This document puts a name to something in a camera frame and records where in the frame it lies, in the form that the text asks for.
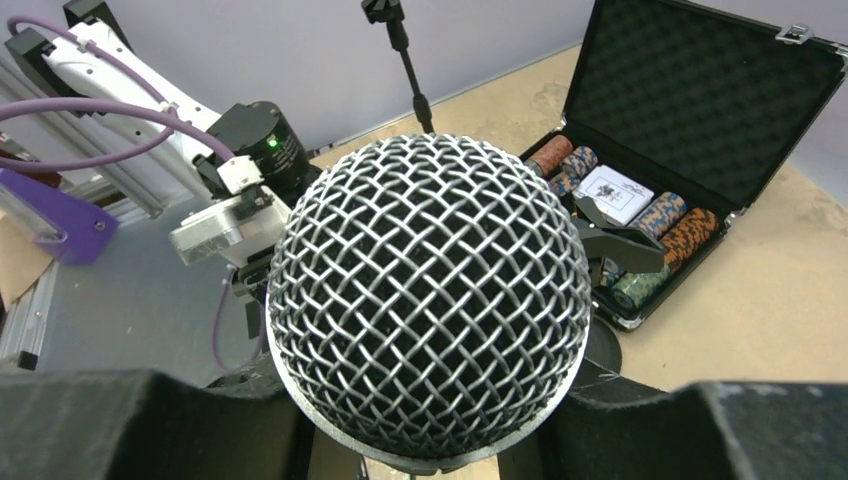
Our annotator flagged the black poker chip case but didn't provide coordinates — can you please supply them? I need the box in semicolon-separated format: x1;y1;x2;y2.
555;1;847;331

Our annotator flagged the purple plastic fixture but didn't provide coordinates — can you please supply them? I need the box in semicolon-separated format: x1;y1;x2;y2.
1;169;119;265

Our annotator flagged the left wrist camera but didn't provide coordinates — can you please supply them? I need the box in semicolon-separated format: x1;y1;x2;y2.
169;155;291;267

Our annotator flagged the round-base mic stand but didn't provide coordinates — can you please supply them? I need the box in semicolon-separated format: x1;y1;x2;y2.
360;0;435;134
572;196;665;373

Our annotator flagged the glitter microphone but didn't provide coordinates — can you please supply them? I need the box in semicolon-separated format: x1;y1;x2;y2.
266;134;592;475

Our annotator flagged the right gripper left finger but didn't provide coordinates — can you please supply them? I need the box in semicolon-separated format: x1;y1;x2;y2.
1;354;314;479

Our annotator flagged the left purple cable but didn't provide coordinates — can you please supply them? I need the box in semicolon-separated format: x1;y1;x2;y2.
0;14;270;372

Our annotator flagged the white card deck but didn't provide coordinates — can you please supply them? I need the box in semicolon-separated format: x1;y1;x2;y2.
574;165;654;226

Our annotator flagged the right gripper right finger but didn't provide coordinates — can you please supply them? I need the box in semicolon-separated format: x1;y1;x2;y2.
497;360;847;479

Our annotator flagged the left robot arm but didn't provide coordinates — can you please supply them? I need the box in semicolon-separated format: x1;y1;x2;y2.
1;1;319;206

